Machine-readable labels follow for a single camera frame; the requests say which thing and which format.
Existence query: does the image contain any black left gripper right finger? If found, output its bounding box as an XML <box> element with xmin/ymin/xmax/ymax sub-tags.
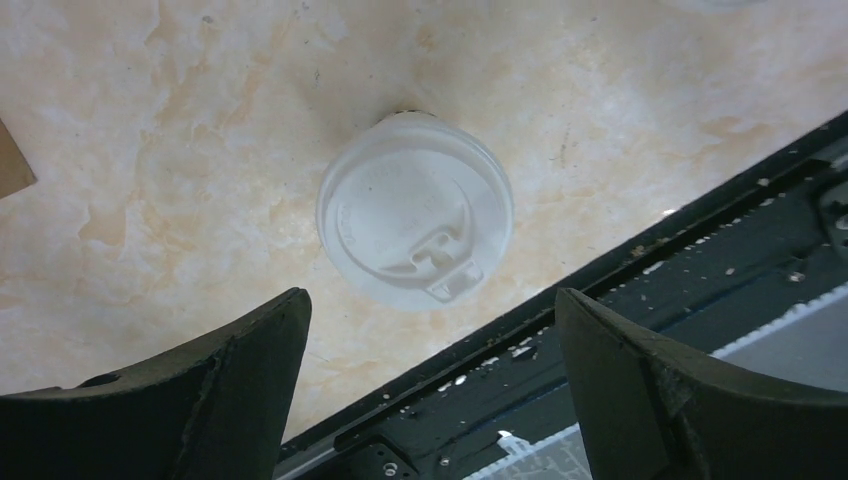
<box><xmin>555</xmin><ymin>289</ymin><xmax>847</xmax><ymax>479</ymax></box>

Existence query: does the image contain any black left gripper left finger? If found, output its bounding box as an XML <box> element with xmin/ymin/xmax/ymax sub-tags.
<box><xmin>1</xmin><ymin>288</ymin><xmax>312</xmax><ymax>479</ymax></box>

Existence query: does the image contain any brown paper bag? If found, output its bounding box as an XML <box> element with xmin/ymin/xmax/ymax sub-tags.
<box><xmin>0</xmin><ymin>123</ymin><xmax>37</xmax><ymax>198</ymax></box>

